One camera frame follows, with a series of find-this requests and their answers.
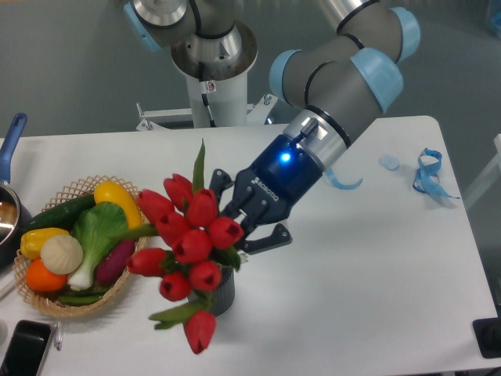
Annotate white steamed bun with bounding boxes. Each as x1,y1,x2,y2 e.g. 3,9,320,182
40,235,84,275

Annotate blue handled saucepan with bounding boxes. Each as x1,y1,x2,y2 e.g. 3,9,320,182
1,113,31,267

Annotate yellow squash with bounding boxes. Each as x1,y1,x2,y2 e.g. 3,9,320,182
93,180,142,229

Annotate green cucumber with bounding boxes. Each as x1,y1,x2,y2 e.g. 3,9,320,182
24,195,96,231

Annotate green pea pods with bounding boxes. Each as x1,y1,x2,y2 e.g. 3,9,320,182
57,288,108,306

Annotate small blue cap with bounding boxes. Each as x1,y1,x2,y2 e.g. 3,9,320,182
379,154,400,172

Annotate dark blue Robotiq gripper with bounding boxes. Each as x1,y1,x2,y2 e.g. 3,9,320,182
209,134,323,255

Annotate purple sweet potato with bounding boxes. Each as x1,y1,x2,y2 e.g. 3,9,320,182
96,240,135,285

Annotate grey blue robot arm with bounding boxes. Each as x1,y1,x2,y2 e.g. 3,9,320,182
124,1,420,254

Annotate red tulip bouquet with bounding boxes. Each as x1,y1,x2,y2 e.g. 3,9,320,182
114,147,243,354

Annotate yellow bell pepper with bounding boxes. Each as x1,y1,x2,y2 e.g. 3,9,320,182
20,227,70,260

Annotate dark grey ribbed vase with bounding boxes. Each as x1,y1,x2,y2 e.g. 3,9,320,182
187,249,247,316

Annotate black smartphone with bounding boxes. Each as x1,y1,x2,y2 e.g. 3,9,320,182
1,320,52,376

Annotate blue ribbon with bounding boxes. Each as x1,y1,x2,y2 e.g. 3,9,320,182
412,148,460,199

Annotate orange fruit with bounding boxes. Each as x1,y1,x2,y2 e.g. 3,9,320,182
25,258,67,292

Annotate curved blue ribbon strip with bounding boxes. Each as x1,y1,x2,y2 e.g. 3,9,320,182
325,168,363,190

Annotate green bok choy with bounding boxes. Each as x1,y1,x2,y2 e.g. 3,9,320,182
68,202,128,291

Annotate woven wicker basket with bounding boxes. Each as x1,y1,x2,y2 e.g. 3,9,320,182
13,175,139,318

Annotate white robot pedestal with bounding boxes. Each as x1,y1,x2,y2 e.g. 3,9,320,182
136,20,278,131

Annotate black device at edge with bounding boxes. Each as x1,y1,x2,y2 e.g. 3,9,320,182
473,317,500,359

